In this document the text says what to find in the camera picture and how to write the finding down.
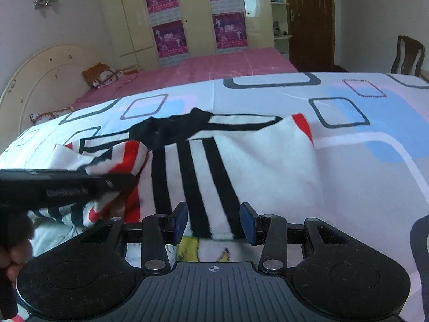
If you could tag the white bedsheet with square print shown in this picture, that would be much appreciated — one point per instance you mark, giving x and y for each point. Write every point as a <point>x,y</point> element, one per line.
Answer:
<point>368,181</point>

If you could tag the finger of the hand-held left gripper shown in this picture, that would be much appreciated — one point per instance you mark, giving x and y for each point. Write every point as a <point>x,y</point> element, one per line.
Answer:
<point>124,181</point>

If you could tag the striped white black red shirt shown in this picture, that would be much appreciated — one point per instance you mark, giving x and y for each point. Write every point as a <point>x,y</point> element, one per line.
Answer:
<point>268,161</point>

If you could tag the cream wardrobe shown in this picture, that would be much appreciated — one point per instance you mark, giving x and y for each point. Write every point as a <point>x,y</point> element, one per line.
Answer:
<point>127,16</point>

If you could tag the cream rounded headboard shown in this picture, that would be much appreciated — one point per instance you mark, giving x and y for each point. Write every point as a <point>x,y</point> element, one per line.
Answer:
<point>40,80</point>

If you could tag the cream corner shelf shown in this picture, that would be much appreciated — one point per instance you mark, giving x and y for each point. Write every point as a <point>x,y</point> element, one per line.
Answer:
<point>281,13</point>

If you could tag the brown wooden door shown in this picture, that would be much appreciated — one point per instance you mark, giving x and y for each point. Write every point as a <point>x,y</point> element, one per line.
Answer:
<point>311,23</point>

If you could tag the grey shelf figurine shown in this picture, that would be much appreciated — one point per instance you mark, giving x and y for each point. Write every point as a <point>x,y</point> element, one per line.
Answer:
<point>278,29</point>

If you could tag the person's left hand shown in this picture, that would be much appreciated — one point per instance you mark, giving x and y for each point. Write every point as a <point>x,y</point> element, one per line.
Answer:
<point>21,253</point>

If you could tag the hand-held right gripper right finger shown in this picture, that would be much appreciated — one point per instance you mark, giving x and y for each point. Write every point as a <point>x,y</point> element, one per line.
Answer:
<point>246,223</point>

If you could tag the orange plaid pillow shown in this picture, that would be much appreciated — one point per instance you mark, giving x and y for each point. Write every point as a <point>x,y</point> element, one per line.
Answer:
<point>100,75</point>

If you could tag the brown wooden chair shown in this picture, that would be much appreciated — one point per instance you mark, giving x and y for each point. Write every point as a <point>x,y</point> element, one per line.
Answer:
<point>407,55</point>

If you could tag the long red patterned pillow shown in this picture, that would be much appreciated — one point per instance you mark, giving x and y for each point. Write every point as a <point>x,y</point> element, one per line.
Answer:
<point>50,115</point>

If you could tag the small orange patterned pillow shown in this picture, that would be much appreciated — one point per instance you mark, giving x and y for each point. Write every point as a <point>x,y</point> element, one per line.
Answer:
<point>129,69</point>

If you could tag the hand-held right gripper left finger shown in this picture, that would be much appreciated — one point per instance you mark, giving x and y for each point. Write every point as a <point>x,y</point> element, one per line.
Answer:
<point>182,222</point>

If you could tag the pink bed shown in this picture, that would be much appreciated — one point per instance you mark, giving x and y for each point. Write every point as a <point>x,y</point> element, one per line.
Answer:
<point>218,67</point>

